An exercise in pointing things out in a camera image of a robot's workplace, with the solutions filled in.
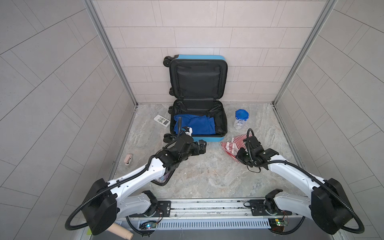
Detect blue shirt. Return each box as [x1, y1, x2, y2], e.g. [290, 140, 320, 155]
[173, 115, 216, 135]

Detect red white striped garment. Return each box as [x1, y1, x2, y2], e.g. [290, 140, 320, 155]
[221, 134, 247, 163]

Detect clear jar with blue lid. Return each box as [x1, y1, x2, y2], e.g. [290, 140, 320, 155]
[234, 109, 250, 130]

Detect clear toiletry pouch black trim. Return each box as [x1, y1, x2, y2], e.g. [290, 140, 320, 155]
[151, 170, 175, 187]

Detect blue suitcase with black lining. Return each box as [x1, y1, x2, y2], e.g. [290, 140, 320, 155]
[163, 55, 228, 142]

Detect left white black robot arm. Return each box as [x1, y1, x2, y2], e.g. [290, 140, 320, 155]
[65, 134, 207, 236]

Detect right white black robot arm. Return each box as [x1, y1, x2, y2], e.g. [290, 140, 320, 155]
[233, 129, 365, 235]

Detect white remote control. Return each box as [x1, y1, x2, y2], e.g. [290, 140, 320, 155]
[154, 115, 171, 127]

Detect small pink object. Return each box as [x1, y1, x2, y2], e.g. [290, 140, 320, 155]
[124, 154, 133, 165]

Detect right circuit board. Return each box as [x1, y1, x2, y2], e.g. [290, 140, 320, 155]
[268, 219, 289, 233]

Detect circuit board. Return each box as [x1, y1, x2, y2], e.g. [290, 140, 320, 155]
[268, 219, 289, 233]
[140, 221, 158, 231]

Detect left circuit board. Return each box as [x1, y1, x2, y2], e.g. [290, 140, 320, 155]
[140, 221, 158, 231]

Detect aluminium mounting rail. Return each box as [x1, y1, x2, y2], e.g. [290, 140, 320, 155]
[108, 193, 315, 221]

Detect beige cylinder handle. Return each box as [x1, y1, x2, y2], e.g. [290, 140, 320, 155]
[107, 223, 134, 240]

